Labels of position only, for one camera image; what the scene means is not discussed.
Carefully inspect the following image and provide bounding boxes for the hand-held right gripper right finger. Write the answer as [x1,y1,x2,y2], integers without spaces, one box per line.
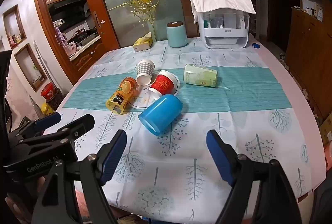
[206,130,299,224]

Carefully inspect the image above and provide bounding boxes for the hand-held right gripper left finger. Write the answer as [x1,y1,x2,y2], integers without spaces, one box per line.
[32,130,127,224]

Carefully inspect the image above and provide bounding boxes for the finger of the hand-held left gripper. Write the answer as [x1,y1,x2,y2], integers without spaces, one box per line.
[18,114,95,148]
[10,112,62,139]

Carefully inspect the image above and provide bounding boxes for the blue plastic cup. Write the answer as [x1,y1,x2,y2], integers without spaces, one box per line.
[138,94,182,136]

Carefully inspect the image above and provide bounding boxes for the grey checkered paper cup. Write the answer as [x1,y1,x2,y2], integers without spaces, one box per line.
[136,59,155,85]

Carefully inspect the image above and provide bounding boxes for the red paper cup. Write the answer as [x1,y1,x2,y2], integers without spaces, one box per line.
[148,70,179,96]

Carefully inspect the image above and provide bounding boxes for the yellow plastic container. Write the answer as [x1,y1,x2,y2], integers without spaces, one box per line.
[41,103,55,116]

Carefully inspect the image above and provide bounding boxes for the red bucket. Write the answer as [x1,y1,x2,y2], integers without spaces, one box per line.
[41,82,60,100]

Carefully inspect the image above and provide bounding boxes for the tree print tablecloth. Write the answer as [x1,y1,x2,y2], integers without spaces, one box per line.
[43,37,327,224]

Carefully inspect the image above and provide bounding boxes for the yellow tissue box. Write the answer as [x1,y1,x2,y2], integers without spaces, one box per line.
[132,32,153,52]

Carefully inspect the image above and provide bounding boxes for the cardboard box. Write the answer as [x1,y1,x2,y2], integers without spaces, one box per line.
[319,113,332,147]

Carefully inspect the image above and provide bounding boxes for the white plastic organizer box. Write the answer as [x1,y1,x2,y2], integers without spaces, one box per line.
[198,11,250,49]

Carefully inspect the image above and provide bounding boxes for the teal canister with brown lid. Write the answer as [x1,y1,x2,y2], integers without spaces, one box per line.
[166,21,188,48]

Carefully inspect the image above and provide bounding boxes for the brown wooden sideboard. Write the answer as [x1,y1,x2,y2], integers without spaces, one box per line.
[285,5,332,122]

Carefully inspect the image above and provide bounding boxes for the white cloth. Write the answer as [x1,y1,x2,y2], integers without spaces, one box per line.
[189,0,257,24]

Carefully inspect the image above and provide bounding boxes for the large wall niche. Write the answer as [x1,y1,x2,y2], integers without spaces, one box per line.
[14,43,48,93]

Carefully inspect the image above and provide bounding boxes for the small wall niche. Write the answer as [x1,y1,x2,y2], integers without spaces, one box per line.
[2,5,28,49]

